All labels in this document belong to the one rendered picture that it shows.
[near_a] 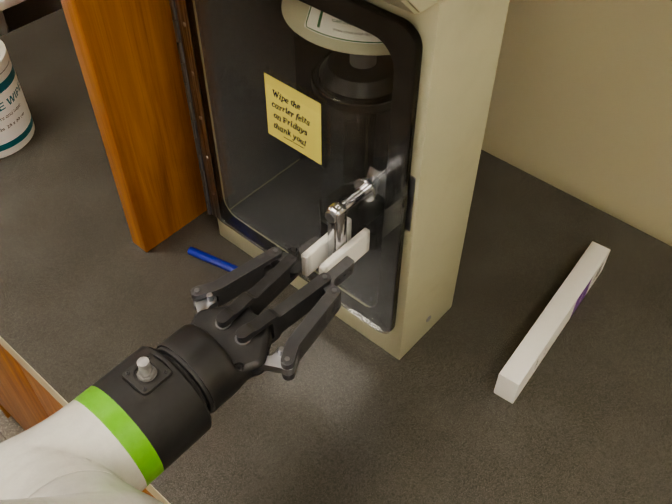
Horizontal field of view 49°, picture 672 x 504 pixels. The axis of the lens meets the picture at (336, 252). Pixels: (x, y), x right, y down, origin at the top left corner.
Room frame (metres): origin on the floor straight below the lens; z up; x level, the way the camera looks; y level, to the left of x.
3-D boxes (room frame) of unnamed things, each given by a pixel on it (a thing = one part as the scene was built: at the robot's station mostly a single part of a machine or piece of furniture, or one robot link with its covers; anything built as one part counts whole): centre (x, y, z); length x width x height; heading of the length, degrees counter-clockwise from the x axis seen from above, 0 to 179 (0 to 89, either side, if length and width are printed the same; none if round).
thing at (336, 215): (0.51, -0.01, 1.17); 0.05 x 0.03 x 0.10; 138
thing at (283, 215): (0.60, 0.05, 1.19); 0.30 x 0.01 x 0.40; 48
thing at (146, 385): (0.32, 0.15, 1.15); 0.09 x 0.06 x 0.12; 49
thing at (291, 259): (0.44, 0.07, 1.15); 0.11 x 0.01 x 0.04; 145
